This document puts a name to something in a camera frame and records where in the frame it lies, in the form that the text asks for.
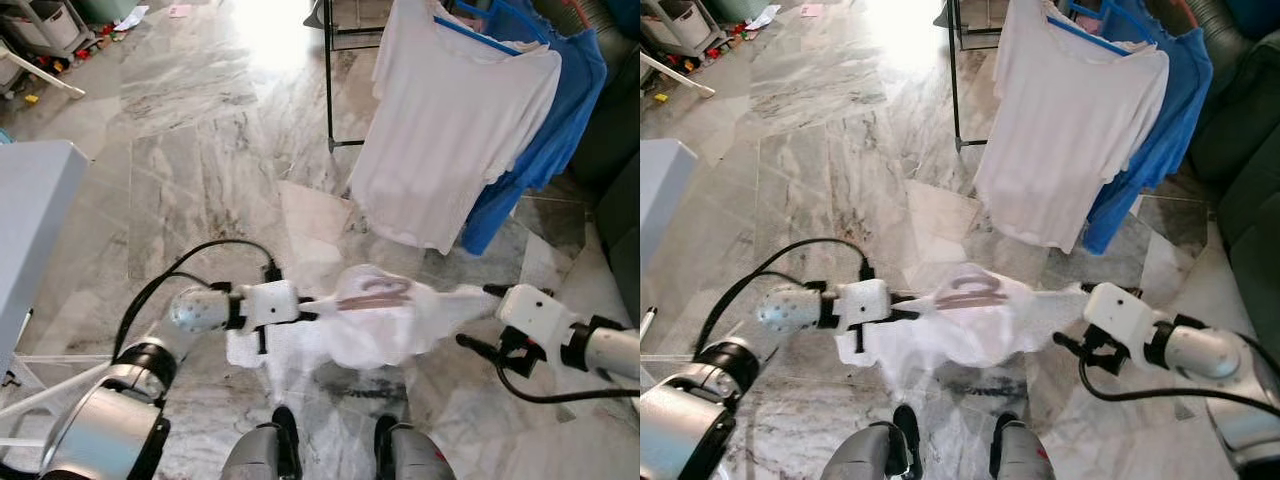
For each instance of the pink plastic hanger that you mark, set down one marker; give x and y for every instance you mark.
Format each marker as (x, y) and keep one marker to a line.
(375, 298)
(968, 296)

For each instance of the white t-shirt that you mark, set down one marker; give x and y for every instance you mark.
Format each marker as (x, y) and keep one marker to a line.
(1000, 335)
(400, 335)

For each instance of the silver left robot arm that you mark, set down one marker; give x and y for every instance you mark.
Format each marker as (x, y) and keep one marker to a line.
(690, 420)
(100, 430)

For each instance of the red plastic hanger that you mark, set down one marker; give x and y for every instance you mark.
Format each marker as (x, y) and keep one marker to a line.
(575, 12)
(1187, 12)

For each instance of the robot right leg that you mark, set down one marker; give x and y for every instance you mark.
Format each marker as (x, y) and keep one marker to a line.
(415, 455)
(1022, 455)

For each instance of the robot leg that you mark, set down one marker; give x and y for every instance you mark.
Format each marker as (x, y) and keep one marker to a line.
(415, 455)
(1022, 455)
(868, 455)
(258, 455)

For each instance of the robot left leg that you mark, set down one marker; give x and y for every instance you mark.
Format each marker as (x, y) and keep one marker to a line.
(258, 455)
(868, 455)

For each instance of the pale grey shirt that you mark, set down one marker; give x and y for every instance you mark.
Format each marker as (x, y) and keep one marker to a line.
(450, 130)
(1070, 130)

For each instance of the pale blue folding table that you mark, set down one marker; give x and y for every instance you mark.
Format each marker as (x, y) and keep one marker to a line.
(35, 230)
(665, 220)

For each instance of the dark green sofa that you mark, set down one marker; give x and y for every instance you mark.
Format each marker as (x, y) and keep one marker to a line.
(1250, 150)
(620, 150)

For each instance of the blue shirt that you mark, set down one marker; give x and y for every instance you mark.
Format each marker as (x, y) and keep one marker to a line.
(575, 100)
(1185, 100)

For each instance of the black metal drying rack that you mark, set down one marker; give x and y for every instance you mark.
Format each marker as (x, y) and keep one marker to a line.
(952, 90)
(328, 90)

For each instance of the beige plastic chair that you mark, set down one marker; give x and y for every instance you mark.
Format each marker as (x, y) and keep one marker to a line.
(680, 78)
(45, 78)

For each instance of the pink paper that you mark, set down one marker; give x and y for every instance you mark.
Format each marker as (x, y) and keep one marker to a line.
(811, 10)
(179, 10)

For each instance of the white paper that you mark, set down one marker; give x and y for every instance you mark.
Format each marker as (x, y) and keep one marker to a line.
(762, 17)
(130, 17)

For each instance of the grey drawer storage cart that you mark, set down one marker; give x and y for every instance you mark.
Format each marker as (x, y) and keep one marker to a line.
(690, 25)
(50, 28)

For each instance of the green plastic bin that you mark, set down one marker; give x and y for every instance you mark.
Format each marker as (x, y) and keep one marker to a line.
(105, 9)

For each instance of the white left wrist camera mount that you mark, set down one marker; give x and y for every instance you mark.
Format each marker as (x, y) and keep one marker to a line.
(860, 302)
(270, 303)

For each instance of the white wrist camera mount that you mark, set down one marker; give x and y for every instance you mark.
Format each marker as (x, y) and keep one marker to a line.
(530, 315)
(1120, 313)
(270, 303)
(860, 302)

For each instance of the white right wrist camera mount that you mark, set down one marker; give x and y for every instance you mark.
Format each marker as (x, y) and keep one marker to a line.
(1120, 313)
(530, 315)

